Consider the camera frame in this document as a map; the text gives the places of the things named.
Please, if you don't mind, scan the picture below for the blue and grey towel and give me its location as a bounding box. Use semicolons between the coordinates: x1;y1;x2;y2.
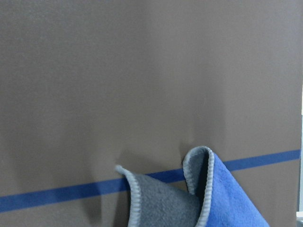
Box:
116;146;268;227

